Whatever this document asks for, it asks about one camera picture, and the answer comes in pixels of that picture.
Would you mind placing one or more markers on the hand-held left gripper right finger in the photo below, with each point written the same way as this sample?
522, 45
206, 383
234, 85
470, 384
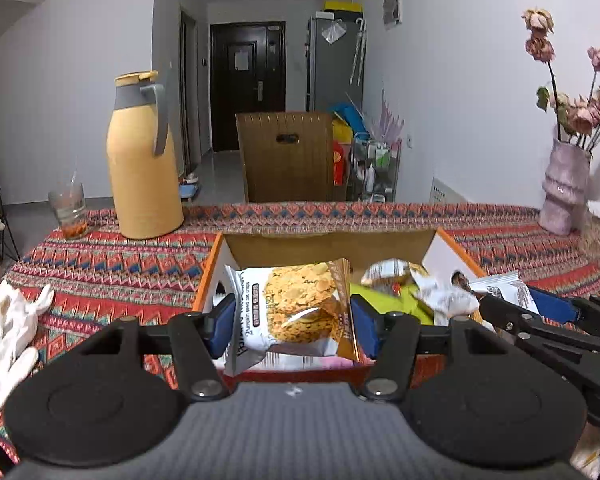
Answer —
365, 325

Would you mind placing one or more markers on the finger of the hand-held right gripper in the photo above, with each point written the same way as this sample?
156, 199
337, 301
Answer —
555, 305
520, 320

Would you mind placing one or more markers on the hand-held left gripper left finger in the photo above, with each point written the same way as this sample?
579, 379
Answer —
220, 325

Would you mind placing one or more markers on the white cookie snack packet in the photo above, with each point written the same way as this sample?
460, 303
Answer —
505, 290
300, 305

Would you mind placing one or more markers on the green snack packet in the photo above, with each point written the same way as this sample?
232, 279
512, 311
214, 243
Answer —
395, 305

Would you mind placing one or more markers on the pile of white snack packets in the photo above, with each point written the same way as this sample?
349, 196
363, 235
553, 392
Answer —
445, 295

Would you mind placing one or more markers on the red cardboard snack box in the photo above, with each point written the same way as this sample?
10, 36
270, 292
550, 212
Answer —
330, 242

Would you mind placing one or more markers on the pink ribbed vase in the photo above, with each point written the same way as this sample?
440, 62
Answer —
565, 190

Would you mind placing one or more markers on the red bag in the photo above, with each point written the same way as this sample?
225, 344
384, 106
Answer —
341, 162

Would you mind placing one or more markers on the yellow thermos jug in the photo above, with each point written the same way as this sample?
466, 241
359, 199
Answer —
145, 170

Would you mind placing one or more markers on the wooden chair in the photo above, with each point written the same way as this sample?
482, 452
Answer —
285, 165

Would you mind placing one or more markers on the glass cup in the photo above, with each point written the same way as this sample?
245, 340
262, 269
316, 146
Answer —
70, 215

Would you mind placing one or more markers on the yellow bag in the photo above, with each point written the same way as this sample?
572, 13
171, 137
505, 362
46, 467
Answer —
341, 132

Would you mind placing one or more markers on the dried pink flowers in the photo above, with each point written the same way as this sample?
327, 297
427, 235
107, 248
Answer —
580, 110

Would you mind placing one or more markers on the purple decorative feathers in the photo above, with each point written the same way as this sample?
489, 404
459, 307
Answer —
390, 120

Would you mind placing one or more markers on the blue bag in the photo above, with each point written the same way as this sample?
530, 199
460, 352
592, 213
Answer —
350, 117

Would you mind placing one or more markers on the dark entrance door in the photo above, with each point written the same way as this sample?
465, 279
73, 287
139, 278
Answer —
247, 90

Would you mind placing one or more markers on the grey refrigerator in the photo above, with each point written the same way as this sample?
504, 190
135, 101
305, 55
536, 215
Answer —
332, 75

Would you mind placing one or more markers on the white folded umbrella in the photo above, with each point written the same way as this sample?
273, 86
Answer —
358, 52

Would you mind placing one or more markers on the clear plastic bag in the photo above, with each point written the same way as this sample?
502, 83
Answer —
334, 32

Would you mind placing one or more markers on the yellow box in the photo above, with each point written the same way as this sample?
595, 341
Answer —
344, 6

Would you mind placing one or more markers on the white wall radiator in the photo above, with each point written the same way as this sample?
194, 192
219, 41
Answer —
450, 192

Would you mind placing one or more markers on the wall panel cover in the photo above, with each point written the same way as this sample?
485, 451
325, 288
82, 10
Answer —
392, 6

